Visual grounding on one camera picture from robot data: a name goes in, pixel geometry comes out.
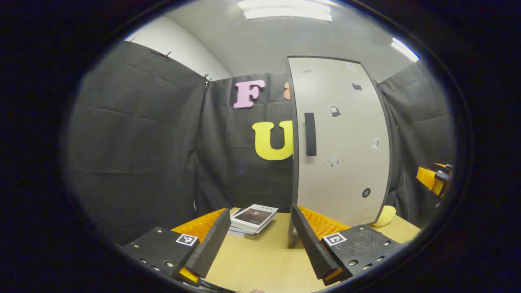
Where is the large ceiling light panel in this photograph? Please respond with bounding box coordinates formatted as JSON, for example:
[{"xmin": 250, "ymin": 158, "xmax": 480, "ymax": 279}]
[{"xmin": 237, "ymin": 0, "xmax": 333, "ymax": 22}]

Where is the yellow round soft toy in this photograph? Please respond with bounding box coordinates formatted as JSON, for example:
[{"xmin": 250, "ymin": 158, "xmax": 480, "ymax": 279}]
[{"xmin": 372, "ymin": 206, "xmax": 397, "ymax": 227}]

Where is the black cabinet door handle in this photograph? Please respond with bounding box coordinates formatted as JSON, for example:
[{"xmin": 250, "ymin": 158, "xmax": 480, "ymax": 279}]
[{"xmin": 304, "ymin": 112, "xmax": 317, "ymax": 157}]

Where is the grey cabinet door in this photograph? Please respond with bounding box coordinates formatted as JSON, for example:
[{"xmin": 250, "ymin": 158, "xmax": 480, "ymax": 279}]
[{"xmin": 289, "ymin": 57, "xmax": 391, "ymax": 227}]

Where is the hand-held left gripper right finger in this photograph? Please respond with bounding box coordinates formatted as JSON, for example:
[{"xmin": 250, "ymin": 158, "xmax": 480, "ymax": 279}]
[{"xmin": 291, "ymin": 205, "xmax": 403, "ymax": 286}]

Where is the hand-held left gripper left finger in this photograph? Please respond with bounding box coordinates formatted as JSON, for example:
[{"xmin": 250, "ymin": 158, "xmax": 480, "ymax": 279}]
[{"xmin": 122, "ymin": 208, "xmax": 232, "ymax": 287}]

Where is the black backdrop cloth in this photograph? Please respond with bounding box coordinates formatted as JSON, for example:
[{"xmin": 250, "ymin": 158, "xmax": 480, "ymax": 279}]
[{"xmin": 65, "ymin": 41, "xmax": 455, "ymax": 245}]

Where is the small ceiling light panel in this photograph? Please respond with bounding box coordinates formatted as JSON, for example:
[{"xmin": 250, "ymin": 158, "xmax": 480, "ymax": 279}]
[{"xmin": 391, "ymin": 37, "xmax": 420, "ymax": 62}]

